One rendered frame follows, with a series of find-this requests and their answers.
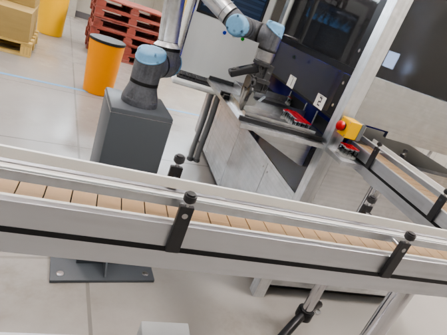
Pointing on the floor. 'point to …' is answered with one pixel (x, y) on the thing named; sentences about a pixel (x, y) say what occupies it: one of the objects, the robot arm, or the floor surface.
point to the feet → (300, 318)
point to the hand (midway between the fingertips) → (239, 106)
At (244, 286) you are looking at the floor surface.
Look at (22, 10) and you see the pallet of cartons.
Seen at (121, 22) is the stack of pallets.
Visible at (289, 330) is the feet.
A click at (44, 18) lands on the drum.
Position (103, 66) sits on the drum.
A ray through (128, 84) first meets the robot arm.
